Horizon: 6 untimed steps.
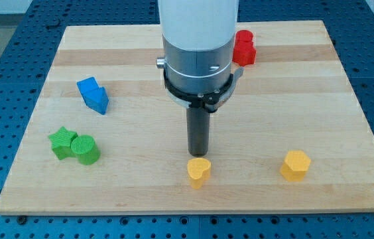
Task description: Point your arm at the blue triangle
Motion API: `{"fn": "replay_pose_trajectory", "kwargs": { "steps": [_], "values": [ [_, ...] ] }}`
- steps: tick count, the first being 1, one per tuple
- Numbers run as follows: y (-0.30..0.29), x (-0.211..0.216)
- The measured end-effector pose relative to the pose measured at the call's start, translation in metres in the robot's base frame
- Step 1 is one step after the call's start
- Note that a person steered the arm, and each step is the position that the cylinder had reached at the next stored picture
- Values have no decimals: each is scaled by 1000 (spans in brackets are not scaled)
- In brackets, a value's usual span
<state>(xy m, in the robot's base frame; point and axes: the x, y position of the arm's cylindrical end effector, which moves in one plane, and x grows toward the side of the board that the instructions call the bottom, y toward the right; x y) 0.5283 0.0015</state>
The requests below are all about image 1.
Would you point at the green star block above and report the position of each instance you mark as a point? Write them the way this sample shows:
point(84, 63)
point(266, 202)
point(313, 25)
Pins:
point(61, 143)

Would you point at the yellow heart block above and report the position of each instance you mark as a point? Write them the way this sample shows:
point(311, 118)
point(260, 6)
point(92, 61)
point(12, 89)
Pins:
point(198, 171)

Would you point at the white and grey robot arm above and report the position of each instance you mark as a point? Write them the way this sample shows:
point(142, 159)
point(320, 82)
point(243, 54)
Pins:
point(198, 38)

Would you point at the green cylinder block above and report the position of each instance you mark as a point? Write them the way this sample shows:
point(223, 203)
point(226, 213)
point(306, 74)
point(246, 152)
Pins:
point(85, 149)

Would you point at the blue triangle block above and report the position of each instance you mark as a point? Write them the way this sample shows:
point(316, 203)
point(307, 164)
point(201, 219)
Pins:
point(97, 100)

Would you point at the wooden board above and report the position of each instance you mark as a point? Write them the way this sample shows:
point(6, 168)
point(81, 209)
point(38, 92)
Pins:
point(296, 96)

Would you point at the red pentagon block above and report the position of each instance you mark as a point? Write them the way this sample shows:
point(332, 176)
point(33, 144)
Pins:
point(244, 53)

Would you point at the red cylinder block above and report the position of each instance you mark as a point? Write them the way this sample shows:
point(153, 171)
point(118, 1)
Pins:
point(244, 36)

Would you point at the blue cube block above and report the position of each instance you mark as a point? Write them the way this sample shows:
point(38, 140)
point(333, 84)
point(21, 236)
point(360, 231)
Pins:
point(87, 85)

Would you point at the black cylindrical pointer tool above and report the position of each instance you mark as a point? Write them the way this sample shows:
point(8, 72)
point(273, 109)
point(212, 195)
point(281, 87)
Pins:
point(198, 127)

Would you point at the yellow hexagon block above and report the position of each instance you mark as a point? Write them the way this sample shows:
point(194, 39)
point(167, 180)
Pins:
point(295, 166)

